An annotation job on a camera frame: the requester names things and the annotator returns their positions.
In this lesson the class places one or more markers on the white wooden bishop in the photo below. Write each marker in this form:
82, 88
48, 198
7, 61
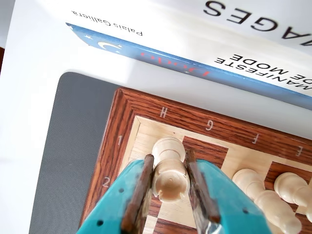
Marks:
265, 197

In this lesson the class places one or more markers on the white wooden king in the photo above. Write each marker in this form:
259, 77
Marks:
292, 190

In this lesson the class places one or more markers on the white wooden rook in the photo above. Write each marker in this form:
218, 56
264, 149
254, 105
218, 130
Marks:
169, 170

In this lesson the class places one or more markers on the blue and white book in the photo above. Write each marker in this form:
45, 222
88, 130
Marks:
170, 61

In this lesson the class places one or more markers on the grey mat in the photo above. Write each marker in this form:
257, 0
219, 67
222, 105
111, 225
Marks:
68, 146

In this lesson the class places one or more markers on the white Manifeste de Mode book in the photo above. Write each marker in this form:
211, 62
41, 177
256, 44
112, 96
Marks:
170, 31

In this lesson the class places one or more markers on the white book large black letters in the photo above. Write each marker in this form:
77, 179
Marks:
268, 14

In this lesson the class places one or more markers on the wooden chessboard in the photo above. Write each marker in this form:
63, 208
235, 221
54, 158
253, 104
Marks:
126, 109

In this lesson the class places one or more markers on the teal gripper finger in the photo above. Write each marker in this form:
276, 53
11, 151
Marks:
122, 195
219, 195

